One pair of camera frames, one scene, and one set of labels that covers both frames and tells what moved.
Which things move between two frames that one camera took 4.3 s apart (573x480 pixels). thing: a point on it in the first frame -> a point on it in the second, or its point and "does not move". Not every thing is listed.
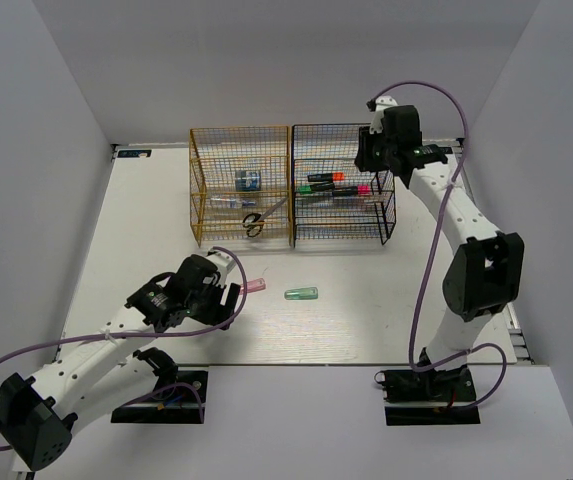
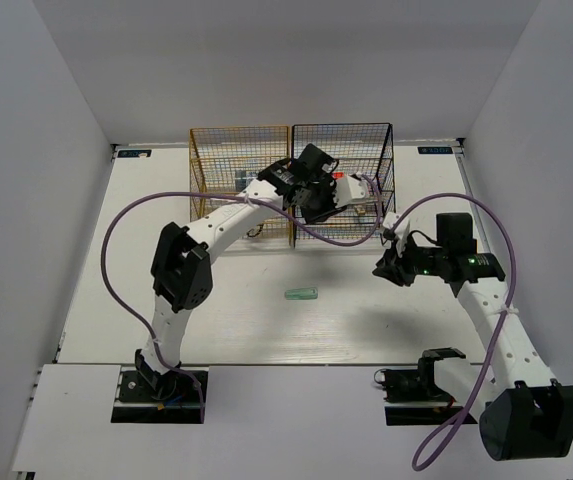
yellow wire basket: x=240 y=186 does not move
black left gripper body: x=202 y=304 -> x=319 y=205
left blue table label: x=134 y=153 does not move
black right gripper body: x=375 y=150 -> x=418 y=260
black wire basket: x=331 y=198 does not move
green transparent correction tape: x=309 y=293 does not move
